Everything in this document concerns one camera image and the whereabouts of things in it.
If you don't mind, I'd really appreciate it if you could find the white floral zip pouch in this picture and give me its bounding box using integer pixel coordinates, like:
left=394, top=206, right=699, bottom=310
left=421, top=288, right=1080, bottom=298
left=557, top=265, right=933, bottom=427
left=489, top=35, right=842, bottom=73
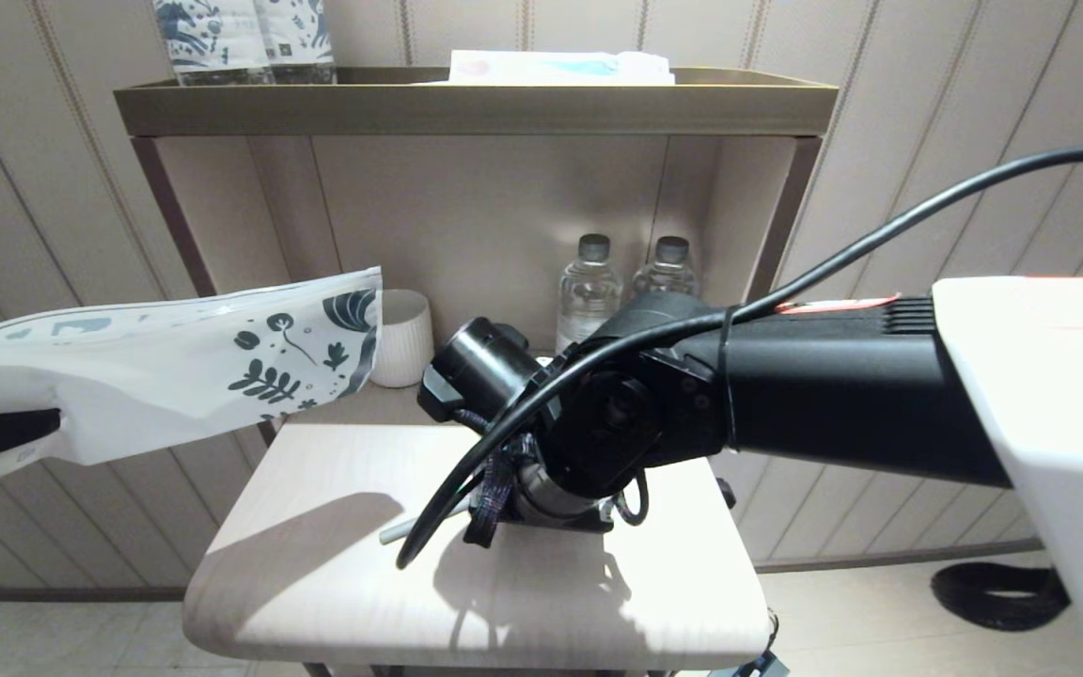
left=0, top=266, right=383, bottom=485

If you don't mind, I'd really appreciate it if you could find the grey toothbrush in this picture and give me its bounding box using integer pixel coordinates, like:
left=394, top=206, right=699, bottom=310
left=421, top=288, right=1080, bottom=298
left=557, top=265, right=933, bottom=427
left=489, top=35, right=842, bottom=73
left=379, top=496, right=472, bottom=546

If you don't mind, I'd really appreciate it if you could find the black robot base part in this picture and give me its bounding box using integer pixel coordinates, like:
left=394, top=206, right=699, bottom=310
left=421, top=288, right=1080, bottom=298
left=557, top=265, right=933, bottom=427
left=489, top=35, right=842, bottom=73
left=711, top=611, right=792, bottom=677

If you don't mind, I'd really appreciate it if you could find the clear plastic water bottle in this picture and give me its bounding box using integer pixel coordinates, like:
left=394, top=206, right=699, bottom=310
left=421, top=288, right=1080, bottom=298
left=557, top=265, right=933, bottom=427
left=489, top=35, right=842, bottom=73
left=556, top=233, right=622, bottom=354
left=631, top=235, right=700, bottom=297

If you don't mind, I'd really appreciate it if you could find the white ribbed mug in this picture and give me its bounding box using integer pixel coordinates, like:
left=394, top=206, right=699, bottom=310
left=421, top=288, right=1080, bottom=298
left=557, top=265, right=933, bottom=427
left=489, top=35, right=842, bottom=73
left=370, top=289, right=435, bottom=388

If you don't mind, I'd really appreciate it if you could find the beige wooden shelf cabinet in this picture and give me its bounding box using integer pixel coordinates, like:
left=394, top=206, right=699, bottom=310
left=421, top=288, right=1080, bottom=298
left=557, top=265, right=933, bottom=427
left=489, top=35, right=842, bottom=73
left=114, top=66, right=839, bottom=677

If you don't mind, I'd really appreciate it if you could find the white blue tissue pack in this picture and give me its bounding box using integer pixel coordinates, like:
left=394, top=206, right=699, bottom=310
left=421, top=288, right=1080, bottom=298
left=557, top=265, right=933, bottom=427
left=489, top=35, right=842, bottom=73
left=415, top=50, right=676, bottom=86

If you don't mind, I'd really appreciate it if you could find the white blue patterned pouch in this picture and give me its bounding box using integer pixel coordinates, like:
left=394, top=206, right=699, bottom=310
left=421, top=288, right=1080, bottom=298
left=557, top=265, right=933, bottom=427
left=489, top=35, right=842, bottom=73
left=154, top=0, right=275, bottom=87
left=255, top=0, right=336, bottom=86

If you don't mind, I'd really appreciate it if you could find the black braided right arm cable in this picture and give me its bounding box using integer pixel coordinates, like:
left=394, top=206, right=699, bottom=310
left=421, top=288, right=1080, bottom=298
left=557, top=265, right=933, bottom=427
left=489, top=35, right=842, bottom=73
left=464, top=442, right=519, bottom=549

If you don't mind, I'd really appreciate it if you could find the black coiled floor cable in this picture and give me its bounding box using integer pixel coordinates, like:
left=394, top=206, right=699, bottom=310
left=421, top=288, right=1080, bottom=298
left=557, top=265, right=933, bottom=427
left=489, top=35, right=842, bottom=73
left=930, top=561, right=1072, bottom=633

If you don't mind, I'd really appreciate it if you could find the black right camera cable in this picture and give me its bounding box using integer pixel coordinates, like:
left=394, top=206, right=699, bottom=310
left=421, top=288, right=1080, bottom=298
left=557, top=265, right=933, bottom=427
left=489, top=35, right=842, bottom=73
left=396, top=146, right=1083, bottom=570

